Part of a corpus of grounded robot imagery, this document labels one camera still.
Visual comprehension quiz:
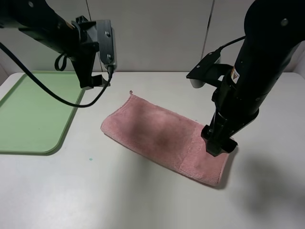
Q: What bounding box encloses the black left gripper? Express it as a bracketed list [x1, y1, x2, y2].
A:
[71, 16, 104, 90]

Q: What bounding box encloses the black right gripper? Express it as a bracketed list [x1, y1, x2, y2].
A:
[201, 112, 238, 156]

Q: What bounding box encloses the pink fluffy towel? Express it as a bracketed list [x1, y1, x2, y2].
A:
[101, 94, 229, 186]

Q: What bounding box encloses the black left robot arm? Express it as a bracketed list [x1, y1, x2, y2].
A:
[0, 0, 105, 88]

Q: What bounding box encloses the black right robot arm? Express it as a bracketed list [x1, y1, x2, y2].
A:
[201, 0, 305, 156]

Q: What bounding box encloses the green plastic tray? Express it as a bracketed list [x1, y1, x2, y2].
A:
[0, 74, 77, 156]

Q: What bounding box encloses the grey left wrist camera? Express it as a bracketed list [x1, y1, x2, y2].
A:
[96, 20, 117, 71]

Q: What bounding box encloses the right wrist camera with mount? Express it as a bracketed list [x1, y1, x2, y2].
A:
[186, 48, 233, 89]

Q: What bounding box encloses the black left camera cable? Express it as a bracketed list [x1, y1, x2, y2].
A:
[0, 42, 113, 108]

